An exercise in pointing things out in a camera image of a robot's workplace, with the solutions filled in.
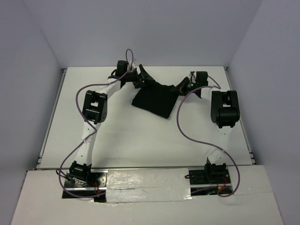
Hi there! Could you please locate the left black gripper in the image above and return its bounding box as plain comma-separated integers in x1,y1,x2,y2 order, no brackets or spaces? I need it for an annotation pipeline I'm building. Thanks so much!
125,65,154,90

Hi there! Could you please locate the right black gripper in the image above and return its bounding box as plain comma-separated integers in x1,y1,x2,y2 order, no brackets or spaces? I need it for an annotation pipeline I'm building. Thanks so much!
170,77,199,98

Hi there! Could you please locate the black t-shirt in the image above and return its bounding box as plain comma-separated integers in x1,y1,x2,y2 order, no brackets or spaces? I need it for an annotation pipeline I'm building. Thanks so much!
132,81,179,119

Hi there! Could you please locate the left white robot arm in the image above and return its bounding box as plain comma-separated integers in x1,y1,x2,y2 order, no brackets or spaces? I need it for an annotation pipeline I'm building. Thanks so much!
69,60,154,187

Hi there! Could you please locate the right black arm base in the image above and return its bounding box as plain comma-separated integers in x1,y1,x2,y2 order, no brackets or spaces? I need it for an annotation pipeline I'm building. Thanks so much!
185,170,232,196

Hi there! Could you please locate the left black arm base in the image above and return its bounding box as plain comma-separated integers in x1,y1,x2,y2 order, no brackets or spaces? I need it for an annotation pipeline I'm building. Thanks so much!
61,170,108,203

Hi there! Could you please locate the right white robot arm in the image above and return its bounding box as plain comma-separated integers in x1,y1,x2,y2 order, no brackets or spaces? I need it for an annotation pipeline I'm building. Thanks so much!
175,71,240,183

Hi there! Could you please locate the silver foil-covered panel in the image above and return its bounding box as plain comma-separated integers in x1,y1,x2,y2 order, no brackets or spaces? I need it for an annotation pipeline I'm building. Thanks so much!
105,168,192,203

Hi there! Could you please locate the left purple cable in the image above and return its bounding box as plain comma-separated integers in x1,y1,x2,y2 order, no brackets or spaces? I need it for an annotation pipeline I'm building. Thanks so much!
58,48,135,197

